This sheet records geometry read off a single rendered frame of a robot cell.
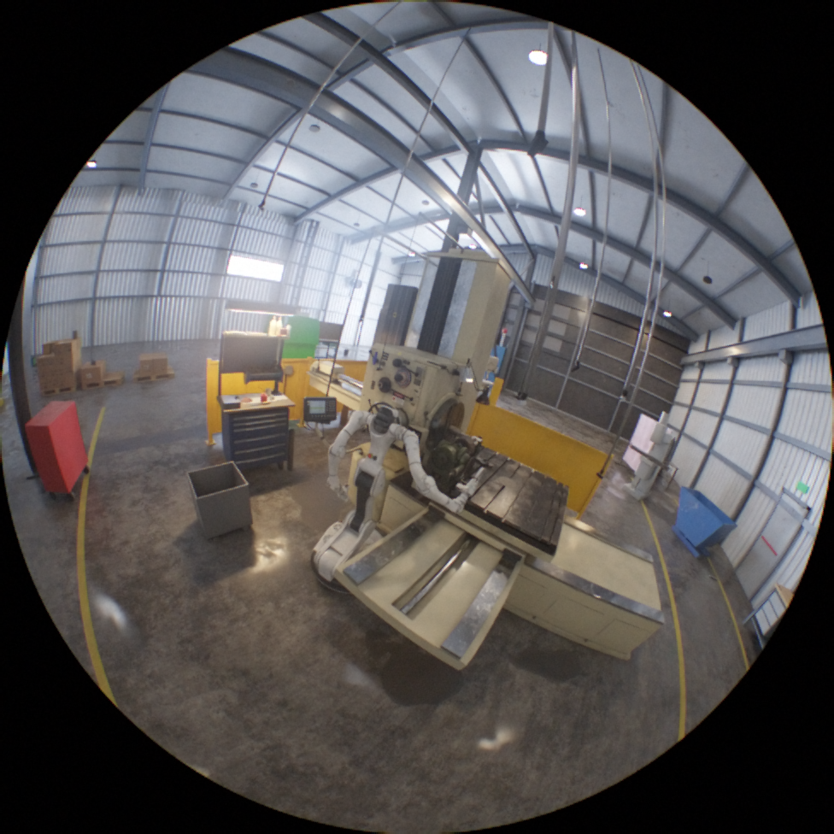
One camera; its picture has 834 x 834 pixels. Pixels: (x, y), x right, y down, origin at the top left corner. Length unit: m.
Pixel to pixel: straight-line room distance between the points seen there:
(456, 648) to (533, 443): 3.52
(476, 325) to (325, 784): 3.87
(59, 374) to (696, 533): 14.15
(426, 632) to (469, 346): 2.45
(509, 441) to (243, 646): 4.36
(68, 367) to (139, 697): 6.94
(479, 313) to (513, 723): 3.60
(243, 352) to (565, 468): 4.82
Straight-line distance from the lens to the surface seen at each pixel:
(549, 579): 2.53
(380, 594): 1.67
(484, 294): 2.81
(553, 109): 8.02
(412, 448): 1.72
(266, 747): 2.15
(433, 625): 1.65
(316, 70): 9.02
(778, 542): 7.60
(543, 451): 4.46
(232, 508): 2.67
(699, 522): 6.82
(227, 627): 2.37
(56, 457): 3.74
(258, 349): 3.51
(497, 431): 4.57
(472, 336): 2.76
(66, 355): 8.09
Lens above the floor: 2.11
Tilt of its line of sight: 18 degrees down
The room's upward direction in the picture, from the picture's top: 15 degrees clockwise
